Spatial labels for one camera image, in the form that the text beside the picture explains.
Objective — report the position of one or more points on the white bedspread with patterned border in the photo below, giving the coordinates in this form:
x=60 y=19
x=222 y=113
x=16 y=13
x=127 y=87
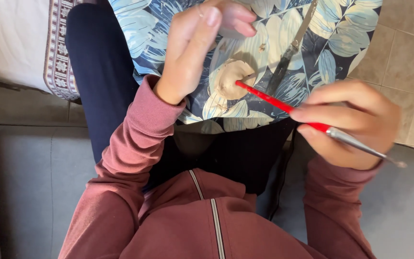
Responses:
x=13 y=39

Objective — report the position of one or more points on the person's right hand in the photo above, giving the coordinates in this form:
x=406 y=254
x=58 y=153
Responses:
x=365 y=122

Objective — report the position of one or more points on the grey sofa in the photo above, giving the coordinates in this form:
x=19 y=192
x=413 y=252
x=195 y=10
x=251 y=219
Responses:
x=31 y=180

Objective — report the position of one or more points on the clay-smeared knife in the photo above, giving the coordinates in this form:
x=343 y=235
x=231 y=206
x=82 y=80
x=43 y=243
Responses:
x=282 y=66

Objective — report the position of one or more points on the person's left hand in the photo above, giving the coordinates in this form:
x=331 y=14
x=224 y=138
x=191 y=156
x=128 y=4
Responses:
x=178 y=61

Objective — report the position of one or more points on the round flat clay piece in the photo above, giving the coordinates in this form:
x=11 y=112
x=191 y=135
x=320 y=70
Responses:
x=232 y=81

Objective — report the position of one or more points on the maroon zip hoodie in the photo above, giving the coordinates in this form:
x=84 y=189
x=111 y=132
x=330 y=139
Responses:
x=250 y=223

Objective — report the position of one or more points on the person's left fingers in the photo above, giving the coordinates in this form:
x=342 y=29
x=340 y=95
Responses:
x=207 y=25

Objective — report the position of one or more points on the small clay crumb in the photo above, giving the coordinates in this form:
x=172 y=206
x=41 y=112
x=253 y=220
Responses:
x=262 y=47

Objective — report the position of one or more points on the blue leaf-print cloth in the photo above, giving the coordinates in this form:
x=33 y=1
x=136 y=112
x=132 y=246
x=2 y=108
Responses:
x=336 y=32

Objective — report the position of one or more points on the dark navy trousers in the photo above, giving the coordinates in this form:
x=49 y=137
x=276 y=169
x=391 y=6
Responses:
x=99 y=72

